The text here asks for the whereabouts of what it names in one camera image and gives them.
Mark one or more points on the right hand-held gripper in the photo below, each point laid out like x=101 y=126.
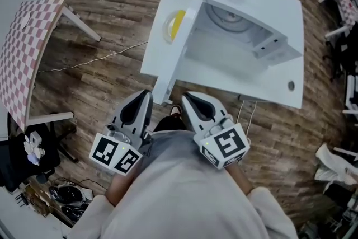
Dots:
x=228 y=145

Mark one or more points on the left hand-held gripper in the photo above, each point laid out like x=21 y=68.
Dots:
x=112 y=152

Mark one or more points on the white microwave door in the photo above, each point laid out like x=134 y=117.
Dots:
x=174 y=64

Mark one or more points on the white microwave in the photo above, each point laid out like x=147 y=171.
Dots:
x=257 y=0

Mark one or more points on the person's left forearm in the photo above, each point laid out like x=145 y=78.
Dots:
x=120 y=190

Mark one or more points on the person's right forearm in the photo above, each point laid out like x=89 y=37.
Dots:
x=239 y=177

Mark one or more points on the glass microwave turntable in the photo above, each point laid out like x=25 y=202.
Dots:
x=228 y=19

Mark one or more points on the person's shoe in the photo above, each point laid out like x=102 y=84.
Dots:
x=176 y=109

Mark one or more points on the person's black trousers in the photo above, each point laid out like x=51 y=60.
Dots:
x=169 y=123

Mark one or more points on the white table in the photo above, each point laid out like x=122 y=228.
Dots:
x=223 y=78

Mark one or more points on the cream sweatshirt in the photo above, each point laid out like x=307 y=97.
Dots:
x=181 y=204

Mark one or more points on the white items on chair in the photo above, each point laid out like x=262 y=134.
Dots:
x=33 y=148

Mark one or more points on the pink checkered table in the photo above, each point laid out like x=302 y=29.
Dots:
x=22 y=58

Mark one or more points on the black office chair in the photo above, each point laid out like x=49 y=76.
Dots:
x=16 y=170

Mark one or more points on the small white disc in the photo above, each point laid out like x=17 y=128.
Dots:
x=25 y=20

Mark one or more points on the table with checkered cloth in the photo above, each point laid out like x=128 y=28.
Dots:
x=344 y=5

